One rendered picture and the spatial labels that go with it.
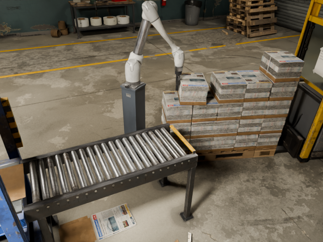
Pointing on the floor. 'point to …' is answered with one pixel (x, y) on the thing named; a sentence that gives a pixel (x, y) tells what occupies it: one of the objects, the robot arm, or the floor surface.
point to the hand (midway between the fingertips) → (177, 87)
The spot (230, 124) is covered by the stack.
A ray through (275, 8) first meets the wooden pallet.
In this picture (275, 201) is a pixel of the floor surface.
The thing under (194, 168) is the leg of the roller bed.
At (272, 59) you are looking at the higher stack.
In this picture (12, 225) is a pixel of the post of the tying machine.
